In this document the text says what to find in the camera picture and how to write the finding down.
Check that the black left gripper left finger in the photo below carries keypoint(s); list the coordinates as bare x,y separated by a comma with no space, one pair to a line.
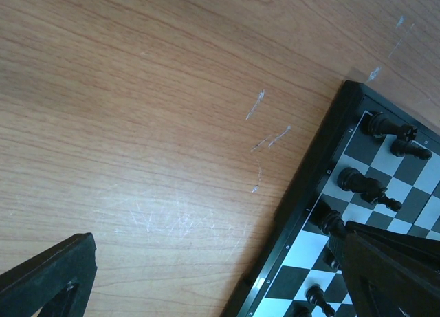
56,282

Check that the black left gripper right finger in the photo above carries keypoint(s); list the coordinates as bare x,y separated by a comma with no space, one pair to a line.
390,274

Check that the black pawn chess piece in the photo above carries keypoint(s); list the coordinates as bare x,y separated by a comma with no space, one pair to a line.
390,203

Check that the black bishop chess piece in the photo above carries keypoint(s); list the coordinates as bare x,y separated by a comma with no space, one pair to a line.
330,222

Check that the black knight chess piece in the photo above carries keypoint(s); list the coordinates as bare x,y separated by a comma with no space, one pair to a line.
370,189

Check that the black and white chessboard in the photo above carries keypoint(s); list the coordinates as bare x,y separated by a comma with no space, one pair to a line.
293,257

